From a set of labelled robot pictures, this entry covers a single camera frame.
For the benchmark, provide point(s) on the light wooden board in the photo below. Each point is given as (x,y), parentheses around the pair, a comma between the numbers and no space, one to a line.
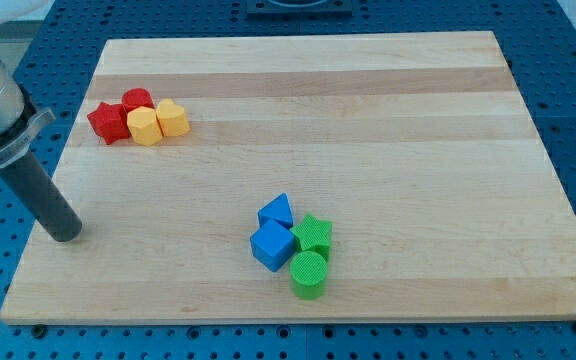
(418,147)

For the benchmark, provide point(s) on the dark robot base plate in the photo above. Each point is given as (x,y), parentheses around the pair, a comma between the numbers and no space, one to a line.
(298,7)

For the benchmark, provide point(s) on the green cylinder block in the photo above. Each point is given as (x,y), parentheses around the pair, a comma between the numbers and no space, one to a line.
(308,270)

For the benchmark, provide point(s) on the green star block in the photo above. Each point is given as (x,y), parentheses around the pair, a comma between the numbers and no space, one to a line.
(313,234)

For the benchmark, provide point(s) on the blue triangle block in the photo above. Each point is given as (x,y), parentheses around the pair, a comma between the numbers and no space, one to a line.
(279,210)

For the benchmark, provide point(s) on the yellow heart block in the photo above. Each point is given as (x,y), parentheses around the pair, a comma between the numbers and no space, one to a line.
(172,118)

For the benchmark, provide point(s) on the red cylinder block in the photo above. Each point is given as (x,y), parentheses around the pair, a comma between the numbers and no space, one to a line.
(135,98)

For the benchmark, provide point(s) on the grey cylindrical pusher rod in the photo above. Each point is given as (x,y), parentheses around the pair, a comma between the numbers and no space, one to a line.
(36,190)

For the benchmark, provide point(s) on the silver tool mounting flange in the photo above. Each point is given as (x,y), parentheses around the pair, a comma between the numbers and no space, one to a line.
(18,145)

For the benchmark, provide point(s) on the red star block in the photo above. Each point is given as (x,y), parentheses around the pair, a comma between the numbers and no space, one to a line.
(109,121)

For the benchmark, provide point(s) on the yellow hexagon block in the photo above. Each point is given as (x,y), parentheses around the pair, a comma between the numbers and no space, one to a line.
(144,126)

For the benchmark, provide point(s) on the blue cube block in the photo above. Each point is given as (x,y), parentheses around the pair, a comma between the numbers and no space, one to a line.
(272,245)

